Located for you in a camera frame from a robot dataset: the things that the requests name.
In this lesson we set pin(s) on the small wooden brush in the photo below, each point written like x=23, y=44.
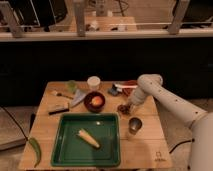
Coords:
x=56, y=93

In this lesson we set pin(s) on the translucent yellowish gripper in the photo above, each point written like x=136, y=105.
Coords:
x=130, y=107

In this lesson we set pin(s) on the green plastic tray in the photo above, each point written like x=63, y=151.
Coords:
x=72, y=151

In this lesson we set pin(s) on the grey folded cloth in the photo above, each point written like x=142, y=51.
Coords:
x=78, y=98

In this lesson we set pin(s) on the white spoon on plate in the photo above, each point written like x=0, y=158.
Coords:
x=125, y=86

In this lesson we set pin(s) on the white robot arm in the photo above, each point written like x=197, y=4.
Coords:
x=198, y=120

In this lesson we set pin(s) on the green translucent cup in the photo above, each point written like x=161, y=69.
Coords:
x=71, y=86

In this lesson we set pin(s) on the orange fruit in bowl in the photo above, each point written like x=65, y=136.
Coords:
x=96, y=101

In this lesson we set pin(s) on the dark red grape bunch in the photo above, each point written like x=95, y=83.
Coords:
x=122, y=109

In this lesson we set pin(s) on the yellow corn cob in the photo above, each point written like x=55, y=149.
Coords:
x=83, y=134

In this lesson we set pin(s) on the white paper cup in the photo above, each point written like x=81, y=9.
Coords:
x=94, y=83

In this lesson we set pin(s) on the orange red plate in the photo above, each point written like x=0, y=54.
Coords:
x=127, y=91

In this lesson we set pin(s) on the green chili pepper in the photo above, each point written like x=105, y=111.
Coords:
x=35, y=145

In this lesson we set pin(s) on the dark red bowl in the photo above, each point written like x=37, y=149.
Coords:
x=88, y=99

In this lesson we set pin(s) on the small metal cup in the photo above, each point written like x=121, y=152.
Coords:
x=135, y=124

